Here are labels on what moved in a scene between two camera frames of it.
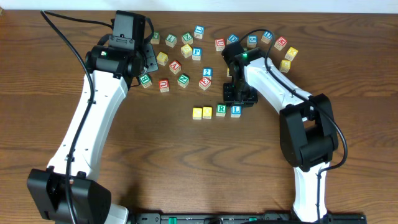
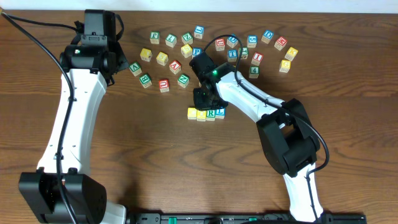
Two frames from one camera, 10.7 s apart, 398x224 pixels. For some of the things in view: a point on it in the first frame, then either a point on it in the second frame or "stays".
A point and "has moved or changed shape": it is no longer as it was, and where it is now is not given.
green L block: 171,40 stays
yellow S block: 186,50 stays
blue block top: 198,31 stays
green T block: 155,38 stays
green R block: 221,110 → 210,115
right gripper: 240,96 → 206,101
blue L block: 236,111 → 220,113
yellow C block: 197,113 has moved or changed shape
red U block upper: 220,44 stays
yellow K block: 291,53 stays
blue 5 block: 252,41 stays
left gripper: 149,58 → 119,59
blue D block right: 267,36 stays
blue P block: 196,53 stays
